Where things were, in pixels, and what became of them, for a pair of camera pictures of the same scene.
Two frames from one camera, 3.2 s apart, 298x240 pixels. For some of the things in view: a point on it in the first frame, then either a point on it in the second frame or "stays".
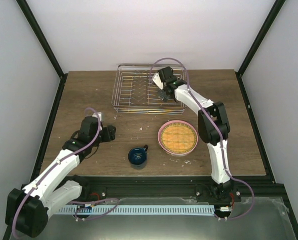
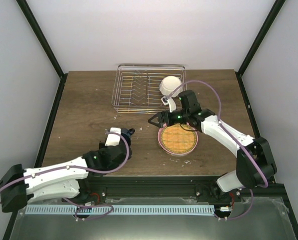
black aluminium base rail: x=99 y=188 stays
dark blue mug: x=137 y=157 -> x=127 y=134
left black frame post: x=37 y=29 stays
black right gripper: x=163 y=96 -> x=162 y=120
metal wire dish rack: x=133 y=92 stays
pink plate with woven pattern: x=177 y=138 stays
